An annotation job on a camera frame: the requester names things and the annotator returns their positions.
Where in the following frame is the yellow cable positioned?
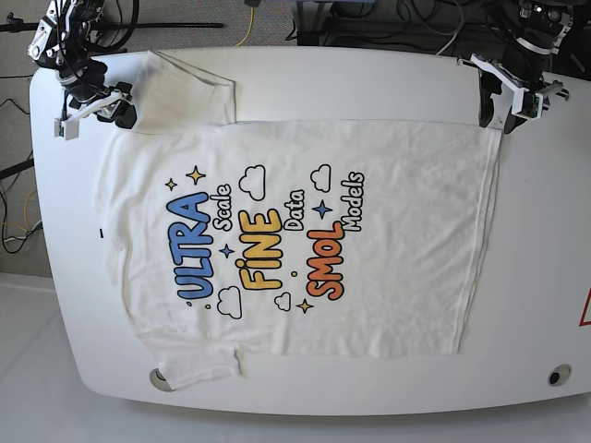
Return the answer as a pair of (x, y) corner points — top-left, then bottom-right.
(236, 0), (256, 48)

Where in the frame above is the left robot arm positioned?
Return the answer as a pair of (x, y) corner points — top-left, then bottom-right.
(458, 1), (587, 135)

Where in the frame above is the black tripod stand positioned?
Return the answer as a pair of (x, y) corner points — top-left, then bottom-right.
(0, 11), (225, 61)

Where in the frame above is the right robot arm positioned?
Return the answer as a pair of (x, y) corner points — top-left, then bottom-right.
(28, 1), (139, 136)

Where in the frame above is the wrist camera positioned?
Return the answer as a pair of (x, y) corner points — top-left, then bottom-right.
(511, 89), (544, 120)
(54, 118), (79, 140)

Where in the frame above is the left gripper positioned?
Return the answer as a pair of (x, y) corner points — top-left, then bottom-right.
(457, 54), (569, 135)

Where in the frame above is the left table cable grommet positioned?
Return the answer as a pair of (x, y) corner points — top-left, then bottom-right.
(149, 368), (175, 392)

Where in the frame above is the right table cable grommet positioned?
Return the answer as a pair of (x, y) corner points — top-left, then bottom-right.
(548, 364), (573, 387)

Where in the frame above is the black equipment base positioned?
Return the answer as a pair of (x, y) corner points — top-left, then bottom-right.
(285, 1), (590, 80)

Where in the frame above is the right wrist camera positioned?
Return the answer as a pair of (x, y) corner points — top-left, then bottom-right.
(54, 118), (79, 140)

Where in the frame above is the white cable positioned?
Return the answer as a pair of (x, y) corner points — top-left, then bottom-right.
(436, 0), (467, 55)

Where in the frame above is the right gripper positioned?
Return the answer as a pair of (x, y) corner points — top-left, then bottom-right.
(68, 82), (137, 128)

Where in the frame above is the black floor cables left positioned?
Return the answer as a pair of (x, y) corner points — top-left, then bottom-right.
(0, 96), (45, 254)

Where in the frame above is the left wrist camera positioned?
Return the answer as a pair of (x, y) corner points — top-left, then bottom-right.
(511, 89), (544, 120)

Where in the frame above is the white printed T-shirt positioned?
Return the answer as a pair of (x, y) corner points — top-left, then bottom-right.
(94, 53), (501, 389)

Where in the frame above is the table cable grommet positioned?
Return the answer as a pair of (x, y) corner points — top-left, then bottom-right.
(149, 368), (175, 392)
(548, 364), (573, 387)

